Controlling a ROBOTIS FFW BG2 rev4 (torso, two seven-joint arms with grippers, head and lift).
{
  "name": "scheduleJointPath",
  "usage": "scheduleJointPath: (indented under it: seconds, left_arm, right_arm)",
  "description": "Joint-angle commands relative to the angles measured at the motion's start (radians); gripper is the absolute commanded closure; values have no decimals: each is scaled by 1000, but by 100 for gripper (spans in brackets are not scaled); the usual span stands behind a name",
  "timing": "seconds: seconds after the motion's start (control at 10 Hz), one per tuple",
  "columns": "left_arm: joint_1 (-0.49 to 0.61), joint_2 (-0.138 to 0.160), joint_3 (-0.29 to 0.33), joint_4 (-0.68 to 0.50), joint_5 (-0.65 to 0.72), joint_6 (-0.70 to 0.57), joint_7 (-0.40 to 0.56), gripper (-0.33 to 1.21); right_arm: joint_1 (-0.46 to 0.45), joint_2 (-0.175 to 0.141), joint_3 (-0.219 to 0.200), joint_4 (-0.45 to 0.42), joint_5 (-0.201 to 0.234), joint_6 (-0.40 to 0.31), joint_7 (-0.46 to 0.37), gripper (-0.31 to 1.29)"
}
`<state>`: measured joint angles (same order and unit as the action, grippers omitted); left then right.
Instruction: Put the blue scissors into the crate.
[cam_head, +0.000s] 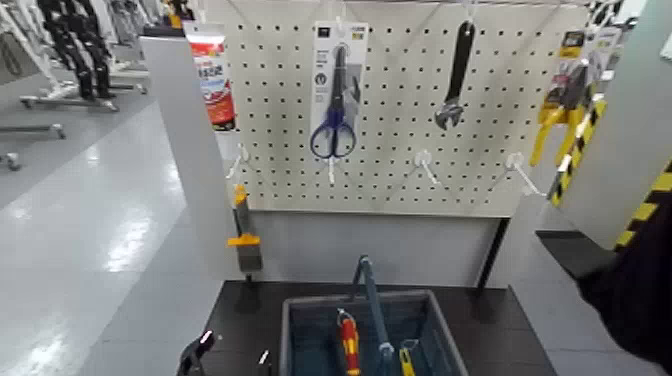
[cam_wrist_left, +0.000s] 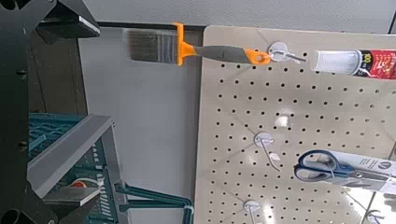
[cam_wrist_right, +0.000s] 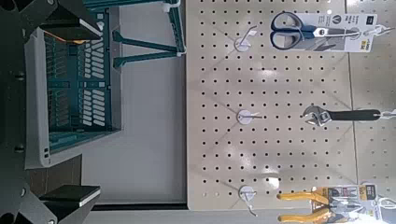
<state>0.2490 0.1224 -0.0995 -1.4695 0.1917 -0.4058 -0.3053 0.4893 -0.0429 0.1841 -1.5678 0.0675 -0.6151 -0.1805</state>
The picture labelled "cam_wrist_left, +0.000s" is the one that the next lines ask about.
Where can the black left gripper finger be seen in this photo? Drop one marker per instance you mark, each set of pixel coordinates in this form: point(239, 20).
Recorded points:
point(71, 26)
point(70, 202)

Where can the blue scissors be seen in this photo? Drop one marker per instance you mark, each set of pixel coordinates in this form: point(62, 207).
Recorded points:
point(342, 171)

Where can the grey shopping basket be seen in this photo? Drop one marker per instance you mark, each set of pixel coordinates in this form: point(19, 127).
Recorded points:
point(62, 146)

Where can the white pegboard hook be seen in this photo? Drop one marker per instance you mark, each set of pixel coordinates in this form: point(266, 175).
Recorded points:
point(277, 49)
point(251, 205)
point(262, 139)

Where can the beige pegboard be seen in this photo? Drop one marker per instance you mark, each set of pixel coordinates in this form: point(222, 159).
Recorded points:
point(311, 109)

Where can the red white sealant tube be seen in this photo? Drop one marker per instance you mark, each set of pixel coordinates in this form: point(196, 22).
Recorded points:
point(336, 61)

